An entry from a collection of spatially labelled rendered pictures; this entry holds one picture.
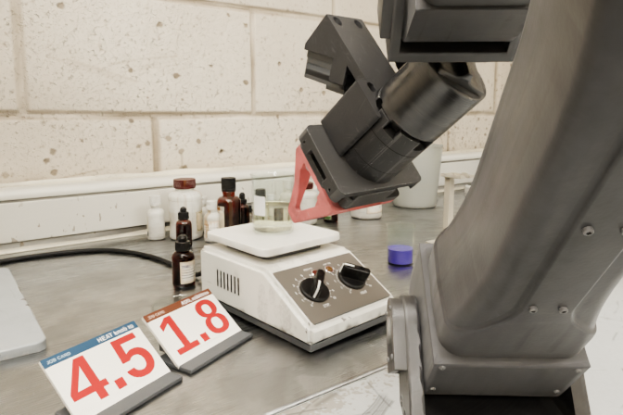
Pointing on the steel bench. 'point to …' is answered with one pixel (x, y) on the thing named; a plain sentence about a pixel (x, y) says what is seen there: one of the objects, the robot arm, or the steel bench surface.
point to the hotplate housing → (235, 277)
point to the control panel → (343, 296)
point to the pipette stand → (451, 194)
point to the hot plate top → (301, 238)
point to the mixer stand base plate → (17, 321)
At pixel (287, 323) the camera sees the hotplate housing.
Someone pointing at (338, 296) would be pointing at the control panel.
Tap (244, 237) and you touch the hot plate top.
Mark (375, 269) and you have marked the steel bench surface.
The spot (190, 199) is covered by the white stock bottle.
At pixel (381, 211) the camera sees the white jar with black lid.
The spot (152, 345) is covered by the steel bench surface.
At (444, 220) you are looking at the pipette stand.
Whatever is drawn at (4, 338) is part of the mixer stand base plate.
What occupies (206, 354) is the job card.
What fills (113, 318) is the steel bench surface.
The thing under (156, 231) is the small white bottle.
